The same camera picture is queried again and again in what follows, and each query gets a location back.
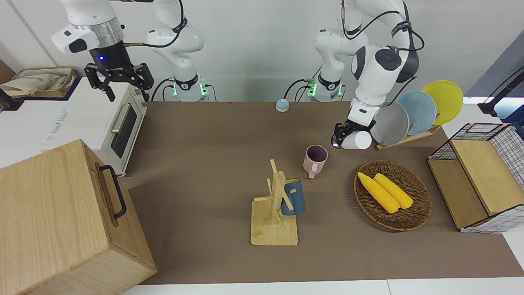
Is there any brown wicker basket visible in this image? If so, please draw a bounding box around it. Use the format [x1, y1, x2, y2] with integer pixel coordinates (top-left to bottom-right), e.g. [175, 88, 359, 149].
[354, 160, 432, 232]

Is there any black camera stand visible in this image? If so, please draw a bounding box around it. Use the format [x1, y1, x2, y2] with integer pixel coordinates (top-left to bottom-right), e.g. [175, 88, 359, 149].
[477, 68, 524, 119]

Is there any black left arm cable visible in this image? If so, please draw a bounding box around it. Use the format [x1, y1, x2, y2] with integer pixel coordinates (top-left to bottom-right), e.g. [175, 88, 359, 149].
[340, 0, 425, 108]

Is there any yellow plate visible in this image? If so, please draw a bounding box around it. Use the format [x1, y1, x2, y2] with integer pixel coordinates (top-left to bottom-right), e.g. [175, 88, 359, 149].
[422, 80, 464, 125]

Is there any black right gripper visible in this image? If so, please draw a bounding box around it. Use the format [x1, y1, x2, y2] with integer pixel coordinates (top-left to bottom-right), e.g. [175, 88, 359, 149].
[84, 44, 155, 102]

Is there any wire basket with wooden lid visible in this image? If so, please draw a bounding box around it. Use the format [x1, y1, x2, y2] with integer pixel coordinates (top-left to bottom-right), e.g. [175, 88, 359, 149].
[427, 123, 524, 234]

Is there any wooden plate rack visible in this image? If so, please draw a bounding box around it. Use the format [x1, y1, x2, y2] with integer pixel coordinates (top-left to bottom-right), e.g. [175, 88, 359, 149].
[364, 123, 443, 151]

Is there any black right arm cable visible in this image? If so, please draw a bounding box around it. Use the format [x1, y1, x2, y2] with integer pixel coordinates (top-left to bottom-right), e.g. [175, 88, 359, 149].
[123, 0, 185, 49]

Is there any brown table mat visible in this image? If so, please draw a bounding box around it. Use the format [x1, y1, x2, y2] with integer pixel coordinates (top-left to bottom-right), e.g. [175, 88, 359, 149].
[119, 101, 524, 285]

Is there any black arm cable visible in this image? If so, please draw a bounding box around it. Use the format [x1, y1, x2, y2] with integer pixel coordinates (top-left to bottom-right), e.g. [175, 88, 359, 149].
[340, 0, 425, 108]
[123, 0, 185, 49]

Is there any grey plate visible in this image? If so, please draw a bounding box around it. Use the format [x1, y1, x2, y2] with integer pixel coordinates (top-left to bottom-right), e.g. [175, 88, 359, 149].
[370, 101, 410, 146]

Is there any black base power cable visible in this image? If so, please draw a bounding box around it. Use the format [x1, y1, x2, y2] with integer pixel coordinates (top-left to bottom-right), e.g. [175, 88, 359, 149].
[151, 78, 176, 102]
[284, 78, 318, 102]

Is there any white toaster oven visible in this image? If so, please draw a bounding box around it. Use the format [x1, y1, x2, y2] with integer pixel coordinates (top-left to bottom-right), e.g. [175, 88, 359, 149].
[0, 77, 148, 177]

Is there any light blue plate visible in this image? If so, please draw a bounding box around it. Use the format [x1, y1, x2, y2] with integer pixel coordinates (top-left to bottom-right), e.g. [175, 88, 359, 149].
[396, 91, 437, 136]

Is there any dark blue mug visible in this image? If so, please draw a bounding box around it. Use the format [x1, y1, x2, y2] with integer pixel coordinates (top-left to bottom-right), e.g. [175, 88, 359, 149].
[280, 178, 307, 216]

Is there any pink mug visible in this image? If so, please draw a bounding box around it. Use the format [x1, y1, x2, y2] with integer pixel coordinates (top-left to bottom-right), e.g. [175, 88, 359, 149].
[303, 144, 329, 179]

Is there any beige cloth bag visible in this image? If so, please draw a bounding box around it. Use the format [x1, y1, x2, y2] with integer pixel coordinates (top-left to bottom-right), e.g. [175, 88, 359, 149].
[0, 70, 74, 98]

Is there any yellow corn cob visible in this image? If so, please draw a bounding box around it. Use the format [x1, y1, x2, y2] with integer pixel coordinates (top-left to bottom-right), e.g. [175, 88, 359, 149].
[373, 173, 414, 210]
[357, 172, 400, 214]

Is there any wooden box with black handle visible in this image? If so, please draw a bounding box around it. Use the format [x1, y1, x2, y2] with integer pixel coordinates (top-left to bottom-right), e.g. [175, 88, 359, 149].
[0, 138, 157, 295]

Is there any white water cup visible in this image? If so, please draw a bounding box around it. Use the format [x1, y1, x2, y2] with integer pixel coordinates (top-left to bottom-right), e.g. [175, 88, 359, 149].
[340, 130, 372, 150]

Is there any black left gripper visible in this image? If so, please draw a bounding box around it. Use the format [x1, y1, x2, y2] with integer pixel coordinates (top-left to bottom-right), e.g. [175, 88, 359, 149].
[332, 120, 375, 149]

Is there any wooden mug stand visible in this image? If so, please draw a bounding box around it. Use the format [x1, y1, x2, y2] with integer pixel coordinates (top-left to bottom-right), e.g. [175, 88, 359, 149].
[251, 159, 298, 246]

